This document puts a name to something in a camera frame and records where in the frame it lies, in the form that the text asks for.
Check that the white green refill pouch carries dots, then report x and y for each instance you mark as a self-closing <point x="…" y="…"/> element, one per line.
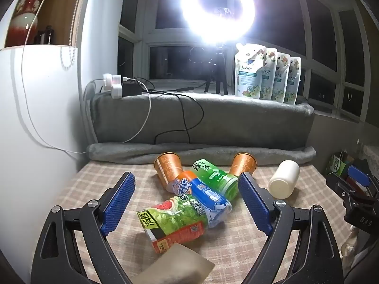
<point x="294" y="84"/>
<point x="247" y="71"/>
<point x="282" y="81"/>
<point x="271" y="77"/>

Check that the dark glass bottle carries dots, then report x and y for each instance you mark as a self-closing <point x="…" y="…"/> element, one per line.
<point x="47" y="35"/>

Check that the window frame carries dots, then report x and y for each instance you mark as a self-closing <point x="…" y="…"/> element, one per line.
<point x="309" y="62"/>

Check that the black power strip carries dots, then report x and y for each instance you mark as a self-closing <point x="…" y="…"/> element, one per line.
<point x="130" y="90"/>

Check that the white shelf cabinet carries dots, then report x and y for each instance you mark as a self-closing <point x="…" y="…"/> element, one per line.
<point x="44" y="103"/>

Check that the black tripod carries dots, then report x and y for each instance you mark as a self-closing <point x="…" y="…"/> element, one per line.
<point x="219" y="71"/>

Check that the person's right hand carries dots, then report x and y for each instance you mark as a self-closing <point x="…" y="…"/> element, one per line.
<point x="350" y="241"/>

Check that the plaid tablecloth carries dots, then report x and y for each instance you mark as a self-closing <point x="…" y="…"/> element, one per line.
<point x="231" y="242"/>

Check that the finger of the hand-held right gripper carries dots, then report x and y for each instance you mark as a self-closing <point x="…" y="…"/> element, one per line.
<point x="345" y="187"/>
<point x="357" y="173"/>

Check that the green red drink carton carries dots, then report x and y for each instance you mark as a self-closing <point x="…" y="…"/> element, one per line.
<point x="174" y="220"/>

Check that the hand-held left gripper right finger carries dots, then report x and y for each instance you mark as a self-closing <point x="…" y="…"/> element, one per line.
<point x="254" y="205"/>

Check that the brown paper card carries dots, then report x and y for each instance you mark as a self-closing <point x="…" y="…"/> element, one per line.
<point x="180" y="267"/>

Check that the white plug adapter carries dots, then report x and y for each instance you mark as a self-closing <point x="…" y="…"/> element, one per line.
<point x="107" y="80"/>
<point x="116" y="80"/>
<point x="116" y="91"/>

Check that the green tea bottle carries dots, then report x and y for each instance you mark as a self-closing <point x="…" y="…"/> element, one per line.
<point x="214" y="176"/>

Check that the red white vase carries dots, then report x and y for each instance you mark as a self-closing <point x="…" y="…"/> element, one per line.
<point x="25" y="20"/>

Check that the blue label bottle orange cap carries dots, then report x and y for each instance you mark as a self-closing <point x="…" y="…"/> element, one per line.
<point x="207" y="199"/>

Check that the grey blanket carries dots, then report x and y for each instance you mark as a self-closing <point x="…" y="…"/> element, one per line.
<point x="237" y="121"/>

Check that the orange patterned paper cup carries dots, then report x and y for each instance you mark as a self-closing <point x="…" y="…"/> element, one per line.
<point x="242" y="164"/>
<point x="168" y="169"/>

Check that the white cup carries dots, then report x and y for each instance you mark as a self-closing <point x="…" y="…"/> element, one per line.
<point x="284" y="180"/>

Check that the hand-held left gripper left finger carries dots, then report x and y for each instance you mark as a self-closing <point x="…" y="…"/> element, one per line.
<point x="117" y="202"/>

